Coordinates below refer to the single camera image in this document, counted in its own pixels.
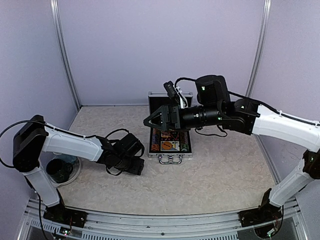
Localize red triangular dealer button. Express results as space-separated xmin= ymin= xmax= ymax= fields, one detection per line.
xmin=161 ymin=131 xmax=180 ymax=142

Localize orange big blind button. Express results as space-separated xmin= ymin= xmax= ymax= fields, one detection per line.
xmin=161 ymin=141 xmax=173 ymax=151

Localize aluminium poker case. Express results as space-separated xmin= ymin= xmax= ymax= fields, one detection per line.
xmin=148 ymin=91 xmax=193 ymax=165

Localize blue playing card deck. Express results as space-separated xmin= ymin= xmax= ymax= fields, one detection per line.
xmin=160 ymin=141 xmax=180 ymax=152

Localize green poker chip stack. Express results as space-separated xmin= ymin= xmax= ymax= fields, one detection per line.
xmin=180 ymin=142 xmax=190 ymax=152

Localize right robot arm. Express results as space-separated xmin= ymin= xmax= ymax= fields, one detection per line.
xmin=143 ymin=75 xmax=320 ymax=222

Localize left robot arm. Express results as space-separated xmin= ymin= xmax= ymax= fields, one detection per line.
xmin=1 ymin=115 xmax=145 ymax=223

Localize left chip row in case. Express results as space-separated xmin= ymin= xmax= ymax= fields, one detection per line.
xmin=150 ymin=128 xmax=161 ymax=152

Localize black mug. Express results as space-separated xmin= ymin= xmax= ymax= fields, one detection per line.
xmin=45 ymin=158 xmax=73 ymax=184

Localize clear round tray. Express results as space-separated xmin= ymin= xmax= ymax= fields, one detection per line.
xmin=47 ymin=154 xmax=82 ymax=187

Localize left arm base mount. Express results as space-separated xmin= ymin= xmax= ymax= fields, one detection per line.
xmin=43 ymin=202 xmax=88 ymax=228

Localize right rear aluminium post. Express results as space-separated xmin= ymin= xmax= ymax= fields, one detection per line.
xmin=245 ymin=0 xmax=272 ymax=98

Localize aluminium post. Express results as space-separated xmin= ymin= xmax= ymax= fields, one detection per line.
xmin=245 ymin=0 xmax=272 ymax=98
xmin=50 ymin=0 xmax=82 ymax=111

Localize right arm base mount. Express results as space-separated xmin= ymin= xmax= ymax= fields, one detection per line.
xmin=238 ymin=188 xmax=283 ymax=227

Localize left rear aluminium post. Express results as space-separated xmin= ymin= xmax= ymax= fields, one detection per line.
xmin=50 ymin=0 xmax=82 ymax=111

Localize front aluminium frame rail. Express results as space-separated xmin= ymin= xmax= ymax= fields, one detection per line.
xmin=15 ymin=199 xmax=311 ymax=240

